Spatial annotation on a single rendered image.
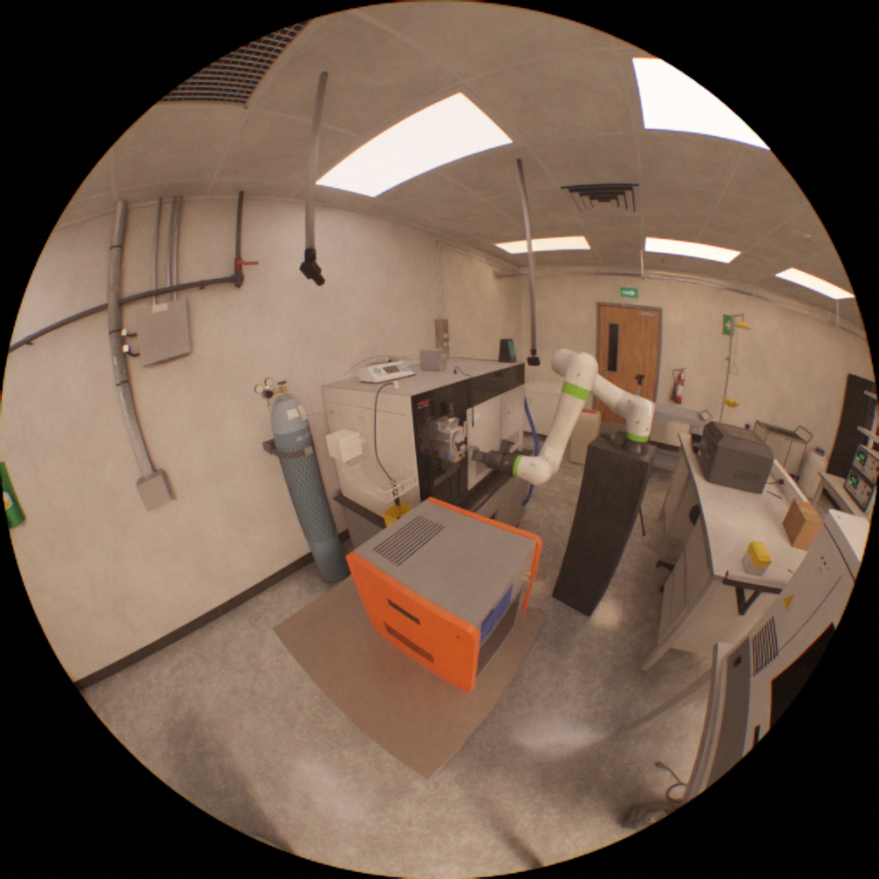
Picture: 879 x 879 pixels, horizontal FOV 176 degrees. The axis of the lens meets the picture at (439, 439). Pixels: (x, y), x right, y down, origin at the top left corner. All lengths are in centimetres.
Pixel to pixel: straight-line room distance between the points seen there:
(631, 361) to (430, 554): 438
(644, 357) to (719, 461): 305
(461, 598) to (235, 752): 172
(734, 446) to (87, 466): 366
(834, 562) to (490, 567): 83
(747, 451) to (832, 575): 141
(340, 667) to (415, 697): 28
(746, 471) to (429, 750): 205
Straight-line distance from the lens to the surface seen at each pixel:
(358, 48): 134
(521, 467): 109
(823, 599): 77
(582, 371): 113
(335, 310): 225
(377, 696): 103
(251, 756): 199
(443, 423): 122
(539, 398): 441
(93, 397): 197
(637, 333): 477
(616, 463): 142
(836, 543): 77
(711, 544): 148
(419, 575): 73
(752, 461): 208
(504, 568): 74
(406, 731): 99
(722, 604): 170
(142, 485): 186
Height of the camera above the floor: 167
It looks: 22 degrees down
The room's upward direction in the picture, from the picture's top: 3 degrees counter-clockwise
